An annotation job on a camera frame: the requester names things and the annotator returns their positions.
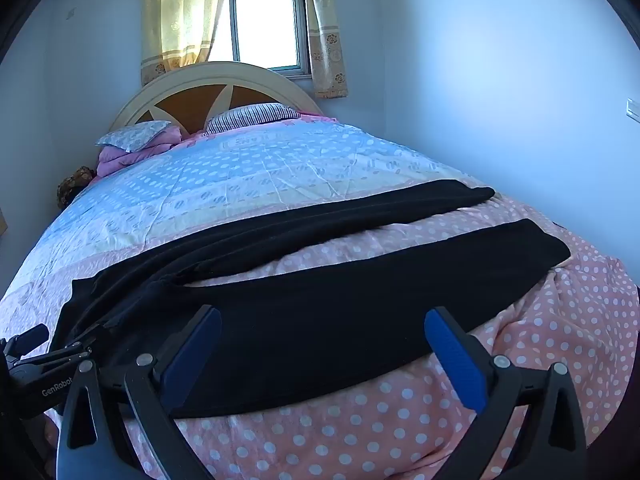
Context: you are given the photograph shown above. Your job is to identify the grey framed window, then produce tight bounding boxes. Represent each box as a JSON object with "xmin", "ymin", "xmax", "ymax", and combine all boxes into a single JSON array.
[{"xmin": 207, "ymin": 0, "xmax": 313, "ymax": 79}]

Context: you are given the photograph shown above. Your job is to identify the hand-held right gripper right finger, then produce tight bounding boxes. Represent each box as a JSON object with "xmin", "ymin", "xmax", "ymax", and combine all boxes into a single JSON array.
[{"xmin": 424, "ymin": 306, "xmax": 589, "ymax": 480}]

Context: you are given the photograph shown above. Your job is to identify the pink folded blanket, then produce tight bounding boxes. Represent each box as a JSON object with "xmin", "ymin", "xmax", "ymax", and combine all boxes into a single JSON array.
[{"xmin": 96, "ymin": 125, "xmax": 191, "ymax": 178}]

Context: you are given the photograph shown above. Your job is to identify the polka-dot patchwork quilt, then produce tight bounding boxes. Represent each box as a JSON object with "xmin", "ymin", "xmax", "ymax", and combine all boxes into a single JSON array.
[{"xmin": 0, "ymin": 115, "xmax": 640, "ymax": 480}]

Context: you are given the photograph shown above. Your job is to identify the black pants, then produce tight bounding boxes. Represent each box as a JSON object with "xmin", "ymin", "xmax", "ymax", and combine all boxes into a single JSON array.
[{"xmin": 50, "ymin": 179, "xmax": 572, "ymax": 418}]

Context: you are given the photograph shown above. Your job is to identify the cream wooden headboard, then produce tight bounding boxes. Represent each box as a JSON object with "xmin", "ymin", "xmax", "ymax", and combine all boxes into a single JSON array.
[{"xmin": 107, "ymin": 61, "xmax": 326, "ymax": 137}]

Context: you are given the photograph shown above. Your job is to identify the striped pillow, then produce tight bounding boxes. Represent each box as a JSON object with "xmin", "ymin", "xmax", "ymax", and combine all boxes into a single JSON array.
[{"xmin": 204, "ymin": 102, "xmax": 301, "ymax": 136}]

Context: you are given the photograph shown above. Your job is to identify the brown plush toy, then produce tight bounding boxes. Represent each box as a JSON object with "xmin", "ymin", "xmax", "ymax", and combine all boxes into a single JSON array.
[{"xmin": 56, "ymin": 165, "xmax": 97, "ymax": 210}]

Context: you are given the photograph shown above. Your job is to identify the blue floral pillow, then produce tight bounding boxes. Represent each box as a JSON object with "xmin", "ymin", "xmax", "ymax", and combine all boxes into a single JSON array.
[{"xmin": 95, "ymin": 120, "xmax": 173, "ymax": 154}]

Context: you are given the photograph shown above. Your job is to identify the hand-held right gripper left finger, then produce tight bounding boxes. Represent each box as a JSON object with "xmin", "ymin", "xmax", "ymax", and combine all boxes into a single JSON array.
[{"xmin": 55, "ymin": 304, "xmax": 223, "ymax": 480}]

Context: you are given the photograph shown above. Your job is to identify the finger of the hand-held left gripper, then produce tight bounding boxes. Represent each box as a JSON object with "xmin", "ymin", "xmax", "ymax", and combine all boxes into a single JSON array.
[
  {"xmin": 30, "ymin": 327, "xmax": 111, "ymax": 367},
  {"xmin": 0, "ymin": 324, "xmax": 50, "ymax": 358}
]

